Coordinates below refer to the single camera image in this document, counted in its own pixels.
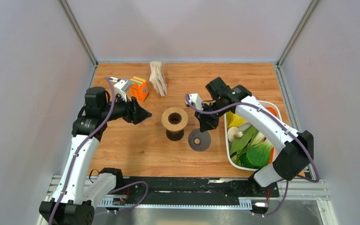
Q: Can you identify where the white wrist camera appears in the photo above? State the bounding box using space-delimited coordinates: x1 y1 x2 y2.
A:
111 77 132 102
188 93 203 111

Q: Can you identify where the white mushroom toy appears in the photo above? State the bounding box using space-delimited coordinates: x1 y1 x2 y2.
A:
227 127 243 142

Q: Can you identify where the brown glass carafe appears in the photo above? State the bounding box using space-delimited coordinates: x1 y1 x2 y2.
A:
166 129 184 141

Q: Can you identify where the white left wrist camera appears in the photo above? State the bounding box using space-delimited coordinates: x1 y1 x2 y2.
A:
111 77 132 102

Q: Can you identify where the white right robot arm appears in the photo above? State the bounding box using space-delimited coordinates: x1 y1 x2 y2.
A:
185 77 316 196

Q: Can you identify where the white plastic basin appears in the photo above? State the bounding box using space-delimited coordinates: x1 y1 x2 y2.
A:
225 112 277 171

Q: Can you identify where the orange carrot toy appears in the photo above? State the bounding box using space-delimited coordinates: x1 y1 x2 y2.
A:
266 107 278 116

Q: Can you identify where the green bok choy toy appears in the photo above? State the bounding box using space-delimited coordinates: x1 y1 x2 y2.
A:
228 125 275 170

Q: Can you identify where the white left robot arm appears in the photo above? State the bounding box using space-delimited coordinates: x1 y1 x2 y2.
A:
39 87 152 225

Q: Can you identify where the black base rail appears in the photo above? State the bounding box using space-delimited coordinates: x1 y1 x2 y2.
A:
94 176 280 206

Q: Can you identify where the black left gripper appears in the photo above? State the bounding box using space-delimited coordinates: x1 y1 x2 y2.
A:
100 91 152 125

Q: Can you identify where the blue ribbed coffee dripper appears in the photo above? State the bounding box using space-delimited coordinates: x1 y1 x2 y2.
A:
187 128 211 152

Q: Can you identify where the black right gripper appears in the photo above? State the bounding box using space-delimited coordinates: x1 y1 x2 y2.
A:
194 99 229 133

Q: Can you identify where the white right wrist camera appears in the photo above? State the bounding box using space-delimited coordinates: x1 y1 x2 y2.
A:
188 93 203 111

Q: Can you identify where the stack of paper coffee filters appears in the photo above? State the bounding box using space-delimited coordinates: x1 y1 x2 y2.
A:
149 61 167 97

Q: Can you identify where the yellow napa cabbage toy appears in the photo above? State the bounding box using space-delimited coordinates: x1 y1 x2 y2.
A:
225 112 248 128

